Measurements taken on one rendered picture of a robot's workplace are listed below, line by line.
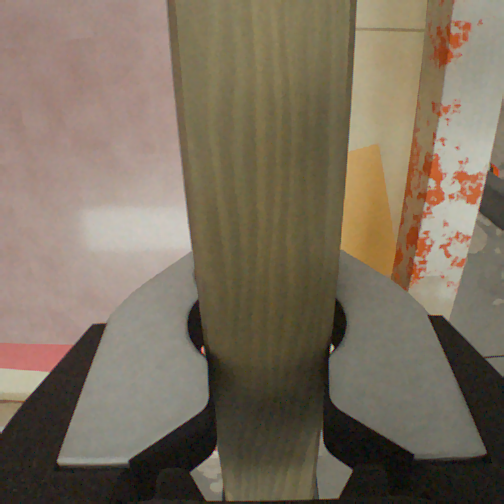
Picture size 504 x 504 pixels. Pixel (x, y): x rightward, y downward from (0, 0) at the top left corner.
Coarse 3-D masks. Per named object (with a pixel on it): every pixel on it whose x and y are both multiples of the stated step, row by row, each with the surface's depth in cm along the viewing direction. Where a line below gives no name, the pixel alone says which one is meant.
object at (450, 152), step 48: (432, 0) 20; (480, 0) 17; (432, 48) 20; (480, 48) 19; (432, 96) 21; (480, 96) 20; (432, 144) 22; (480, 144) 21; (432, 192) 23; (480, 192) 23; (432, 240) 24; (432, 288) 26; (0, 432) 36
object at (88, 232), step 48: (0, 192) 27; (48, 192) 27; (96, 192) 27; (144, 192) 27; (0, 240) 29; (48, 240) 28; (96, 240) 28; (144, 240) 28; (0, 288) 31; (48, 288) 31; (96, 288) 31; (0, 336) 34; (48, 336) 33
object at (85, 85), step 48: (0, 0) 20; (48, 0) 20; (96, 0) 21; (144, 0) 21; (0, 48) 22; (48, 48) 22; (96, 48) 22; (144, 48) 22; (0, 96) 23; (48, 96) 23; (96, 96) 23; (144, 96) 23; (0, 144) 25; (48, 144) 25; (96, 144) 25; (144, 144) 25
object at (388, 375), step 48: (384, 288) 10; (336, 336) 10; (384, 336) 9; (432, 336) 8; (336, 384) 7; (384, 384) 7; (432, 384) 7; (336, 432) 7; (384, 432) 6; (432, 432) 6
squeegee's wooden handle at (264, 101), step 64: (192, 0) 5; (256, 0) 5; (320, 0) 5; (192, 64) 6; (256, 64) 6; (320, 64) 6; (192, 128) 6; (256, 128) 6; (320, 128) 6; (192, 192) 7; (256, 192) 7; (320, 192) 7; (256, 256) 7; (320, 256) 7; (256, 320) 8; (320, 320) 8; (256, 384) 9; (320, 384) 9; (256, 448) 10
